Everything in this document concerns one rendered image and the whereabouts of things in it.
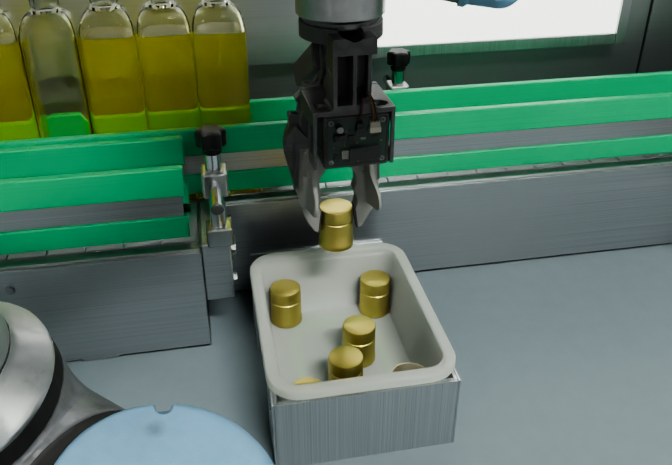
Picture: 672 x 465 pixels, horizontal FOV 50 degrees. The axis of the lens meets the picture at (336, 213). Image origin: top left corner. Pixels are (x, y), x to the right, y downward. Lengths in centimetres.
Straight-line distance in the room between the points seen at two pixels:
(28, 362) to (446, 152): 60
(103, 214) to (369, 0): 35
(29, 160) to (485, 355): 53
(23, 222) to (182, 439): 43
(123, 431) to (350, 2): 36
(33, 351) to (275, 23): 62
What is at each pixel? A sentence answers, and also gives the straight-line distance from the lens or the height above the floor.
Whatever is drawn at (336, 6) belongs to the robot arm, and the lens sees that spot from 58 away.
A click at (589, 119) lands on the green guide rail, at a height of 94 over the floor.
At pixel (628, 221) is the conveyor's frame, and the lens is 102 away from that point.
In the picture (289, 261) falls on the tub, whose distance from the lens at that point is 80.
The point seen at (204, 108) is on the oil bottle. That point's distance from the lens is 81.
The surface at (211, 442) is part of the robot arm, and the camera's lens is 39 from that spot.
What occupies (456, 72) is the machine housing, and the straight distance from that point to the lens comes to 106.
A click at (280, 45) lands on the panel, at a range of 95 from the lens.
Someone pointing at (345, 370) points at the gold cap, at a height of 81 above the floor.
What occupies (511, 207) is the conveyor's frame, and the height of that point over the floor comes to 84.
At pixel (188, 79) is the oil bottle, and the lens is 81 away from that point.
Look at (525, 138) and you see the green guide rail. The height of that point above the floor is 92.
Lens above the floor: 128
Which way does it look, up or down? 30 degrees down
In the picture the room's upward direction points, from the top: straight up
